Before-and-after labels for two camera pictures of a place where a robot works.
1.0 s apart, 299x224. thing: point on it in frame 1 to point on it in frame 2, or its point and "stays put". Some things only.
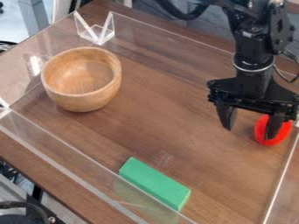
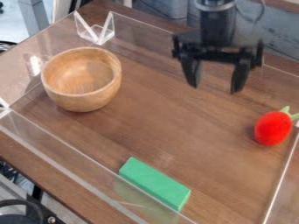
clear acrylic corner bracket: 97,33 stays put
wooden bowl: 82,76 stays put
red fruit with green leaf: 260,129 stays put
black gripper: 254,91 to 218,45
